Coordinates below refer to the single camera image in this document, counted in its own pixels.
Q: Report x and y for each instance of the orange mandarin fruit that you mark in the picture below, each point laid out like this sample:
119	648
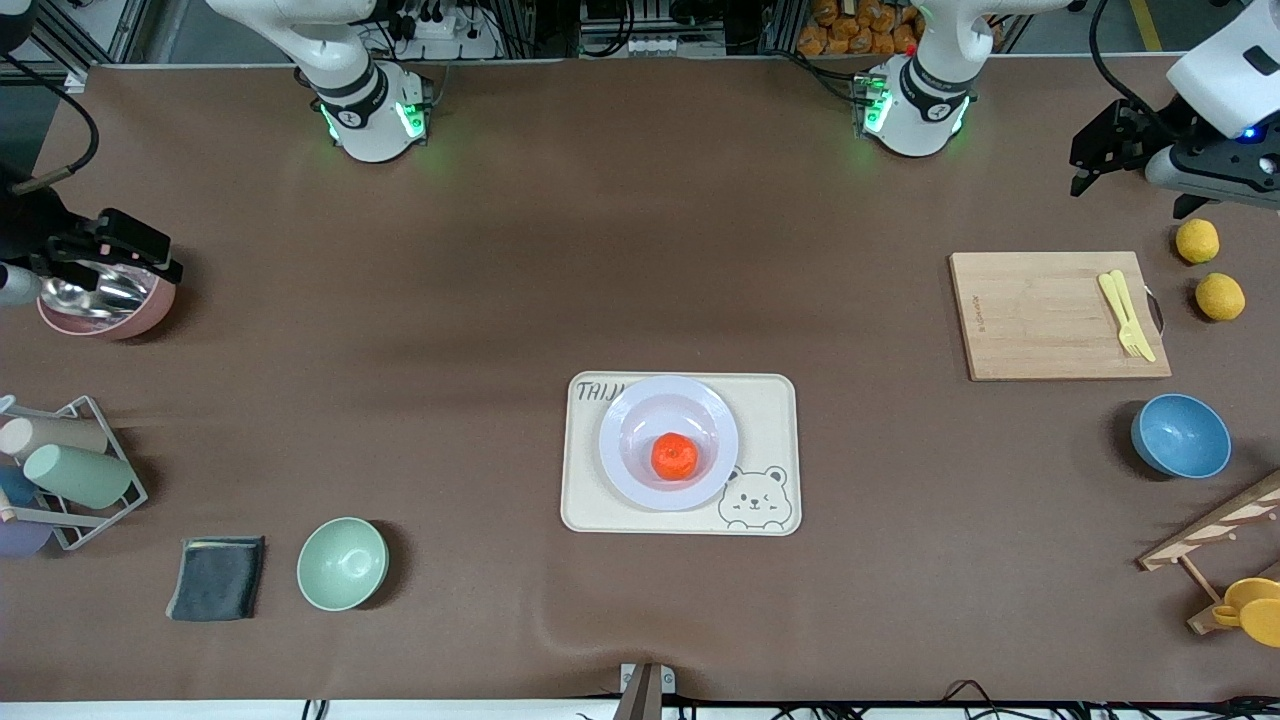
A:
675	457

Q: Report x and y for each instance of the mint green bowl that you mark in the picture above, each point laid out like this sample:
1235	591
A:
342	564

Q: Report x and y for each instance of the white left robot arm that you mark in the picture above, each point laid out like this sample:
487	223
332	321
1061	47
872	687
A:
920	120

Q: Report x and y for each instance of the yellow lemon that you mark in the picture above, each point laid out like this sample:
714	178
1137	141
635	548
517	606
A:
1197	241
1220	297

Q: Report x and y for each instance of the dark grey folded cloth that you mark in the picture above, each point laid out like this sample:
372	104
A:
216	578

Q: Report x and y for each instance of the white power strip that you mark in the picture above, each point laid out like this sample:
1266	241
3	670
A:
440	35

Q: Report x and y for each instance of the cream bear print tray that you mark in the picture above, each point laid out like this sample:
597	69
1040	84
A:
770	420

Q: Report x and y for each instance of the wooden peg rack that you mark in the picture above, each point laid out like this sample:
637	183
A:
1215	525

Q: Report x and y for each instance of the yellow plastic knife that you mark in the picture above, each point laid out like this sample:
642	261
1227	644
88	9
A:
1132	318

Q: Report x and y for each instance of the pink bowl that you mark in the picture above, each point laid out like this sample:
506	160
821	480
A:
150	312

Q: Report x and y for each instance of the pile of orange breads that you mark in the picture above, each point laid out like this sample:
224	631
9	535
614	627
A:
860	28

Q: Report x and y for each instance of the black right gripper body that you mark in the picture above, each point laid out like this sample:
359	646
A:
32	222

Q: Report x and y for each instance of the blue bowl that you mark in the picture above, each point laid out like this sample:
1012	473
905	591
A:
1181	436

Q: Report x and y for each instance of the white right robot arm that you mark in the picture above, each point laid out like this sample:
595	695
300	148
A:
370	130

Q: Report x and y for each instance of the lavender round plate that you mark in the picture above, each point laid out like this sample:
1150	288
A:
630	450

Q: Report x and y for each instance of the wooden cutting board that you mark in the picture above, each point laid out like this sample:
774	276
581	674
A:
1040	320

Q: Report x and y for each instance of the mint green cup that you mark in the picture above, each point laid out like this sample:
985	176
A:
80	475

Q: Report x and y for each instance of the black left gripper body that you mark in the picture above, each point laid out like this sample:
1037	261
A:
1137	134

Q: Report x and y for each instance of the metal table edge clamp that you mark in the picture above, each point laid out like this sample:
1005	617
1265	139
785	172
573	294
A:
645	690

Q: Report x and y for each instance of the purple cup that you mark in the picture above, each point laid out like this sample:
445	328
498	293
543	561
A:
20	538

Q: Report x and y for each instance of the yellow plastic fork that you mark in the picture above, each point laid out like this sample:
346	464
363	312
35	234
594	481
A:
1112	295

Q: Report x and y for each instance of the shiny metal scoop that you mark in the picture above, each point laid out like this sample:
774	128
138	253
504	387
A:
90	295

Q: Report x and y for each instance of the blue cup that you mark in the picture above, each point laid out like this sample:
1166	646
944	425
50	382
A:
15	487

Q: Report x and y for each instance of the yellow mug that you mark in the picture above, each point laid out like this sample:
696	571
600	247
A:
1260	612

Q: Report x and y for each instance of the beige cup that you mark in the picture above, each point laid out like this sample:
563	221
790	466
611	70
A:
60	435

